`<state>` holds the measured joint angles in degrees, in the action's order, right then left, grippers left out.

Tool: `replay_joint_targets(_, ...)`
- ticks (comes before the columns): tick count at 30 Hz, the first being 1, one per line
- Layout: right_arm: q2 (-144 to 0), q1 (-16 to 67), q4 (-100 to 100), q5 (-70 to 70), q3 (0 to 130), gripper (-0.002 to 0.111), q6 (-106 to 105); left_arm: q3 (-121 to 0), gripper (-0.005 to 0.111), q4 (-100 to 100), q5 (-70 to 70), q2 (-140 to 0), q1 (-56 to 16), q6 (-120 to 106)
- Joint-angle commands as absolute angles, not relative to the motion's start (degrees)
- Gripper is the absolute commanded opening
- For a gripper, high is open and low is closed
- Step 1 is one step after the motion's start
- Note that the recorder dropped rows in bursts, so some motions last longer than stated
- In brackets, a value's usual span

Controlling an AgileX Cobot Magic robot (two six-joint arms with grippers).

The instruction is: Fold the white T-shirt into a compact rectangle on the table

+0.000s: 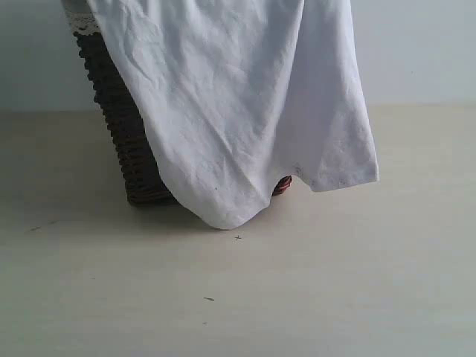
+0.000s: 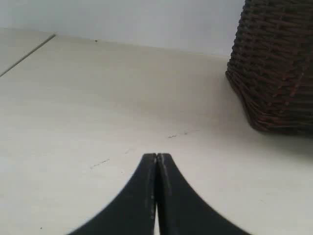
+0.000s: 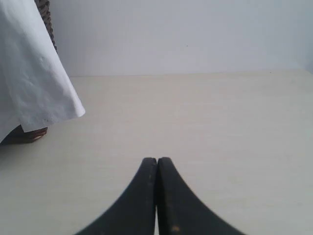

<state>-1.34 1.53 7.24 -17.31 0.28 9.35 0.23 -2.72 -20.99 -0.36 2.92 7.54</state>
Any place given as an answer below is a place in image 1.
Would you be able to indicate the white t-shirt red lettering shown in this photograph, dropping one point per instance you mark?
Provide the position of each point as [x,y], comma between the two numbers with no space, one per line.
[236,95]

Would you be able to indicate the dark red wicker basket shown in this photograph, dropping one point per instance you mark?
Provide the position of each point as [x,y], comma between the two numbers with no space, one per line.
[143,183]

